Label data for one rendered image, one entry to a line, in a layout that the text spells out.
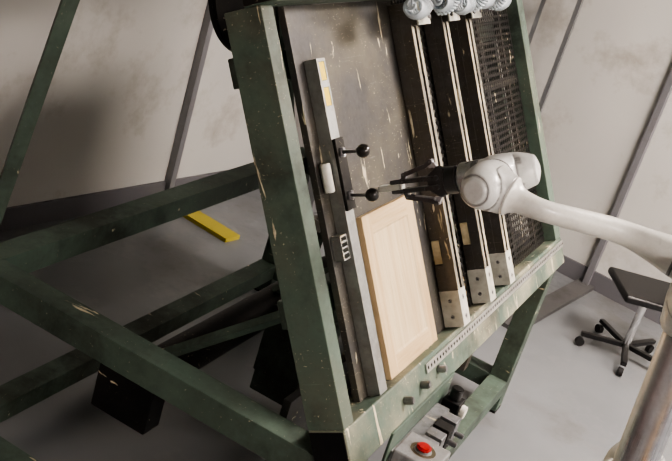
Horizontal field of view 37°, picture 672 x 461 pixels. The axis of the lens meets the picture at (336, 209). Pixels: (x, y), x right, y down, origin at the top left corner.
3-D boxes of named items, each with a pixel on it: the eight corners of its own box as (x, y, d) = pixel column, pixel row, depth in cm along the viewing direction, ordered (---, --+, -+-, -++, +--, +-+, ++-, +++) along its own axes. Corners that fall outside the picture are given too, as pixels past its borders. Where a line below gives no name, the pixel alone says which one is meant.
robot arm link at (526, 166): (484, 152, 267) (468, 160, 256) (541, 144, 260) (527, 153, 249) (491, 192, 269) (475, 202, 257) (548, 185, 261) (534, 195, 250)
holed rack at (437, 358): (426, 373, 309) (427, 373, 309) (424, 364, 309) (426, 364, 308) (562, 245, 453) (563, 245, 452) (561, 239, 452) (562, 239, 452)
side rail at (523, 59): (531, 242, 450) (556, 240, 445) (490, -5, 436) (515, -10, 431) (536, 238, 457) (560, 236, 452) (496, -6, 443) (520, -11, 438)
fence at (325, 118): (367, 395, 285) (380, 395, 283) (303, 61, 272) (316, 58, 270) (375, 389, 289) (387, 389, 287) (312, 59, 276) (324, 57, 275)
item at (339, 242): (334, 262, 276) (344, 261, 275) (330, 237, 275) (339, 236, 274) (341, 258, 279) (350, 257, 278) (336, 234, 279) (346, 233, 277)
